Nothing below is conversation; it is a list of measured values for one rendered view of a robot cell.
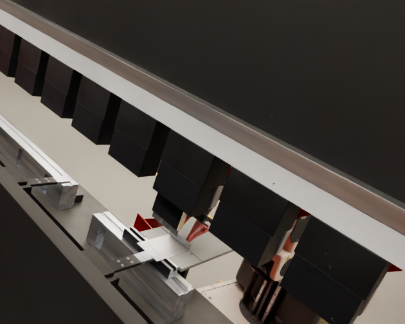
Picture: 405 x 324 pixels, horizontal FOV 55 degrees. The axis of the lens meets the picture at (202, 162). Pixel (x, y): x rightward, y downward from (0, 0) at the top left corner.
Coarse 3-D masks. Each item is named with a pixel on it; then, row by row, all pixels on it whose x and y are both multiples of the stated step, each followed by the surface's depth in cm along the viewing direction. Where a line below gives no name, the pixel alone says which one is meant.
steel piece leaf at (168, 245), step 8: (152, 240) 110; (160, 240) 112; (168, 240) 113; (176, 240) 115; (184, 240) 113; (160, 248) 108; (168, 248) 110; (176, 248) 111; (184, 248) 112; (168, 256) 106
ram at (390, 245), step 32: (32, 32) 134; (96, 64) 113; (128, 96) 105; (192, 128) 91; (224, 160) 86; (256, 160) 80; (288, 192) 76; (320, 192) 72; (352, 224) 69; (384, 256) 66
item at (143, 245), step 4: (140, 244) 107; (144, 244) 107; (144, 248) 106; (148, 248) 106; (152, 248) 107; (148, 252) 105; (152, 252) 105; (156, 252) 106; (156, 256) 104; (160, 256) 104; (156, 260) 102
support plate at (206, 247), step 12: (156, 228) 118; (192, 240) 118; (204, 240) 120; (216, 240) 123; (192, 252) 112; (204, 252) 114; (216, 252) 116; (228, 252) 120; (180, 264) 105; (192, 264) 107
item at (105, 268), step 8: (88, 256) 89; (96, 256) 90; (128, 256) 99; (136, 256) 101; (144, 256) 102; (152, 256) 103; (96, 264) 88; (104, 264) 89; (112, 264) 95; (120, 264) 96; (128, 264) 96; (136, 264) 98; (104, 272) 86; (112, 272) 87; (112, 280) 87
